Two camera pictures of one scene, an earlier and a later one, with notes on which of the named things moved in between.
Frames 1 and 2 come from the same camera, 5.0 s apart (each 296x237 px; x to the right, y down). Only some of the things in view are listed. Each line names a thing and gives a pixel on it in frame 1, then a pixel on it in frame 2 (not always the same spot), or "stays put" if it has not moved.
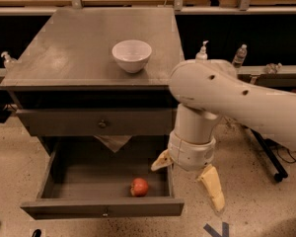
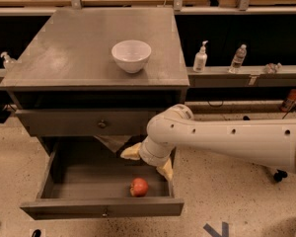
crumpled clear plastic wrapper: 273,68 stays put
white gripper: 190,152 → 148,155
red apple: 138,187 stays put
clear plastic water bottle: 239,56 stays put
